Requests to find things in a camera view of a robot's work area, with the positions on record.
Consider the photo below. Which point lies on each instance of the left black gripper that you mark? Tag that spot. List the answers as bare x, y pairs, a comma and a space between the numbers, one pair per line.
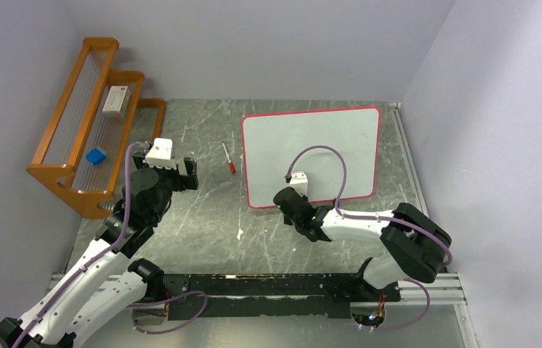
188, 180

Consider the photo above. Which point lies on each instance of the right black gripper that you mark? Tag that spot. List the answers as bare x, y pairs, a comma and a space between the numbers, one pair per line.
287, 220

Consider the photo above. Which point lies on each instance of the red capped whiteboard marker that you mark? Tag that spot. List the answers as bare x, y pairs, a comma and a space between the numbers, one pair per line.
228, 158

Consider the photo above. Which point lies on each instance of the red framed whiteboard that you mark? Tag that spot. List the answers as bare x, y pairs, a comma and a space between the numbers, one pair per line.
336, 148

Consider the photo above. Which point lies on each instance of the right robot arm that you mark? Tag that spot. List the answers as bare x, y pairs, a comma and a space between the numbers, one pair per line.
415, 246

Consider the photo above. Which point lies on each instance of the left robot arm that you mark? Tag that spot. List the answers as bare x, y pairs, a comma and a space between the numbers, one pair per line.
106, 280

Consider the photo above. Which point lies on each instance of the blue eraser on shelf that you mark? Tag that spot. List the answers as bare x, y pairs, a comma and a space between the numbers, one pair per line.
96, 156

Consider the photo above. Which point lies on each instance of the orange wooden shelf rack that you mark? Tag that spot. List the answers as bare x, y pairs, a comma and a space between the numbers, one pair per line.
77, 125

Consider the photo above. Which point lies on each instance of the white red cardboard box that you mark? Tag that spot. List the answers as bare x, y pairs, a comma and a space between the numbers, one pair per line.
116, 102

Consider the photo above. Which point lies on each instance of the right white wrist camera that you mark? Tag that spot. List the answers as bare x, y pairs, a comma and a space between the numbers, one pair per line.
299, 182

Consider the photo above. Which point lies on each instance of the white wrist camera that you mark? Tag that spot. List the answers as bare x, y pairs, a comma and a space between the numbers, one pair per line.
160, 154
299, 182

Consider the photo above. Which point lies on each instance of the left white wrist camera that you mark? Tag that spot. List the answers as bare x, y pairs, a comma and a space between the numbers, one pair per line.
160, 154

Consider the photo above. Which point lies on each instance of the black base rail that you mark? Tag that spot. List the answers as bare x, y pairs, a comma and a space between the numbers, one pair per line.
240, 296

